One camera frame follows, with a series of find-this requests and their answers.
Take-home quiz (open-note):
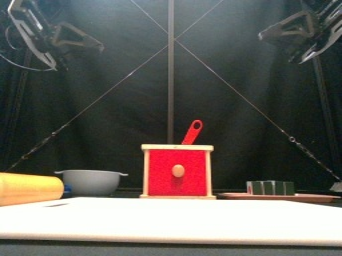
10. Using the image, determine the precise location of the dark green toy sushi roll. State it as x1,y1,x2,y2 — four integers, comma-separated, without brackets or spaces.
244,179,296,197

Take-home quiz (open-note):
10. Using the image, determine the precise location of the red wooden drawer box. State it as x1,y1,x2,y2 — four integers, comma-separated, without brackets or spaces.
138,143,217,201

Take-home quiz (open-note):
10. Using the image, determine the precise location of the red handled toy knife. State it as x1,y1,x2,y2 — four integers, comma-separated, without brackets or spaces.
180,119,204,146

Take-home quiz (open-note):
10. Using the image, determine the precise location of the yellow rolling pin blue handle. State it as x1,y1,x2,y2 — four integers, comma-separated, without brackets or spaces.
0,171,73,207

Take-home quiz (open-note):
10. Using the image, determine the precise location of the flat pink plate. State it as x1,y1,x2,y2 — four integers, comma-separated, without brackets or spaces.
216,191,342,204

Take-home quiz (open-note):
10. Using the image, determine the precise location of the diagonal steel brace wire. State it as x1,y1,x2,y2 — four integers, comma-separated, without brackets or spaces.
126,0,342,183
4,0,227,173

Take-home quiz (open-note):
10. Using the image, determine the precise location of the white plastic cutting board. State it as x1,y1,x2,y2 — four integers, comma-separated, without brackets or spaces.
0,196,342,248

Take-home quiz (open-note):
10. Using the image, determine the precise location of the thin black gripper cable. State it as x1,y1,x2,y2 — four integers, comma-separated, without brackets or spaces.
0,23,56,73

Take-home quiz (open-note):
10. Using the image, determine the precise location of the grey bowl with handles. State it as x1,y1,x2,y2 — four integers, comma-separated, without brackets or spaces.
53,169,129,197

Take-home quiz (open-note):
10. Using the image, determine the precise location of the vertical metal frame pole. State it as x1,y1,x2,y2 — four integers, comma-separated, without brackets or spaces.
165,0,176,145

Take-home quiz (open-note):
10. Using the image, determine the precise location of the dark side frame post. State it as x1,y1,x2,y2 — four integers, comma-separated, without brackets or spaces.
309,54,342,176

